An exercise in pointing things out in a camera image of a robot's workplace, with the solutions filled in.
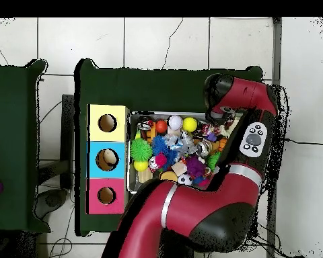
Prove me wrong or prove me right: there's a shallow metal mesh bin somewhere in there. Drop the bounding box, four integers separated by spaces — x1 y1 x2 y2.
127 111 244 194

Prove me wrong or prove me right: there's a wooden box with three holes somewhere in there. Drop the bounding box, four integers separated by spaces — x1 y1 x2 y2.
86 103 130 215

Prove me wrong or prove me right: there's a black cable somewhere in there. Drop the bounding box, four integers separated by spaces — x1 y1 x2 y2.
283 137 323 146

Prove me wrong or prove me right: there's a small soccer ball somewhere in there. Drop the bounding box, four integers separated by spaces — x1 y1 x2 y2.
177 173 193 186

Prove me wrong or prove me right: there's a purple spiky fish toy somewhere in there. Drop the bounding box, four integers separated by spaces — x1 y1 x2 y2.
185 155 207 179

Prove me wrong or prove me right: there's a white baseball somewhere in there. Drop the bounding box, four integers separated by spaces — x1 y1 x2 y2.
168 114 184 131

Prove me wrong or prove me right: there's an orange round sponge disc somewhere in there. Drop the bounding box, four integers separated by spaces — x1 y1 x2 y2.
159 171 179 183

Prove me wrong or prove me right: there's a grey metal pole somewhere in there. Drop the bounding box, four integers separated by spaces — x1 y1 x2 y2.
266 17 283 258

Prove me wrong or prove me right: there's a grey rounded floor object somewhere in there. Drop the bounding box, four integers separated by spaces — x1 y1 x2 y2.
33 187 69 220

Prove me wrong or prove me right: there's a yellow smiley ball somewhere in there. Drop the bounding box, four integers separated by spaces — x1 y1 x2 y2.
182 117 199 133

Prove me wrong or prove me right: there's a green puffer ball with eyes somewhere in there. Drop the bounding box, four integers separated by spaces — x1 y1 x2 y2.
129 137 153 163

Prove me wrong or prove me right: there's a blue puffer ball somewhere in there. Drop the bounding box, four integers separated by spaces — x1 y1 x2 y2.
151 134 178 170

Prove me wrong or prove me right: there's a small orange ball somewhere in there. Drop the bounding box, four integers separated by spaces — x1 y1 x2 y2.
155 120 168 134

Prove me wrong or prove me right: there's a crushed silver can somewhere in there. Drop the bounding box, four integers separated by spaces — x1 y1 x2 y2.
196 140 212 158

